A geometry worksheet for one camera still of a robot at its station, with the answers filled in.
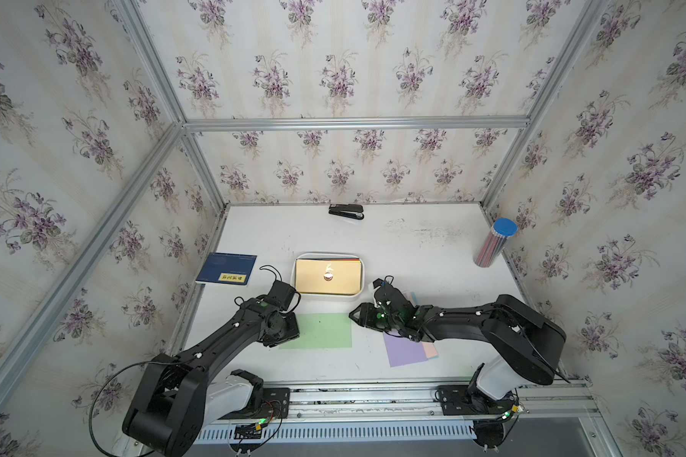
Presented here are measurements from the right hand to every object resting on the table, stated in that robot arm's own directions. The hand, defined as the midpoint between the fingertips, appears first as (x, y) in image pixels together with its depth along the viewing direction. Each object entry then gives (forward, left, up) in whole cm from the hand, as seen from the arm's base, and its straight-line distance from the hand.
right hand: (354, 319), depth 85 cm
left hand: (-5, +18, -2) cm, 18 cm away
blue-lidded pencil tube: (+22, -45, +10) cm, 52 cm away
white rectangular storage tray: (+21, +9, +3) cm, 23 cm away
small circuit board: (-28, +26, -4) cm, 39 cm away
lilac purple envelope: (-8, -14, -3) cm, 17 cm away
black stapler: (+47, +2, -1) cm, 47 cm away
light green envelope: (-2, +10, -5) cm, 12 cm away
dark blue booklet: (+17, +45, -1) cm, 48 cm away
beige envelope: (+14, +11, +2) cm, 17 cm away
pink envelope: (-8, -22, -3) cm, 24 cm away
